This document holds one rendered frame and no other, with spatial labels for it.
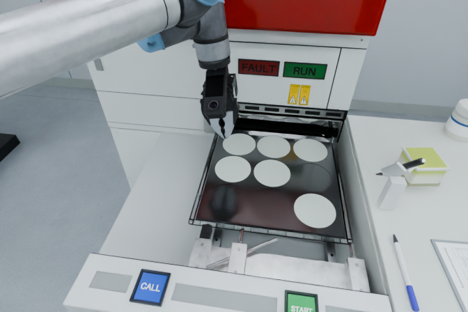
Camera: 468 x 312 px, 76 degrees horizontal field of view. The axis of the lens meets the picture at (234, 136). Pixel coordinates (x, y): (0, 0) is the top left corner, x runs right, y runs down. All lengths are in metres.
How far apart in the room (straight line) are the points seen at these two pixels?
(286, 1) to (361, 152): 0.42
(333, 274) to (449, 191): 0.33
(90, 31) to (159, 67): 0.58
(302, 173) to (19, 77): 0.67
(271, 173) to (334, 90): 0.31
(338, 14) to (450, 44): 2.01
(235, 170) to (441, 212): 0.48
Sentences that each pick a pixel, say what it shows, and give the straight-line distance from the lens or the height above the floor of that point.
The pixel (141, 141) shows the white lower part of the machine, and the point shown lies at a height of 0.77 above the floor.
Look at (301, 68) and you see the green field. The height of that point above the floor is 1.11.
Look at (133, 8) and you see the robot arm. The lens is 0.41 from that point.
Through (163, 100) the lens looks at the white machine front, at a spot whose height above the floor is 0.96.
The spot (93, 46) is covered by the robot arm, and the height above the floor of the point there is 1.36.
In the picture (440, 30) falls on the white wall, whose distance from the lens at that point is 2.66.
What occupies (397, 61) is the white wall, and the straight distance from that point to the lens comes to 2.66.
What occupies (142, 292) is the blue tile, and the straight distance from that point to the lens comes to 0.60.
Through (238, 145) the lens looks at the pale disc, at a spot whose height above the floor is 0.90.
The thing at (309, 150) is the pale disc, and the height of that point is 0.90.
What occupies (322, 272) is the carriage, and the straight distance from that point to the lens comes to 0.71.
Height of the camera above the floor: 1.50
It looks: 40 degrees down
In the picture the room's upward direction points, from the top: straight up
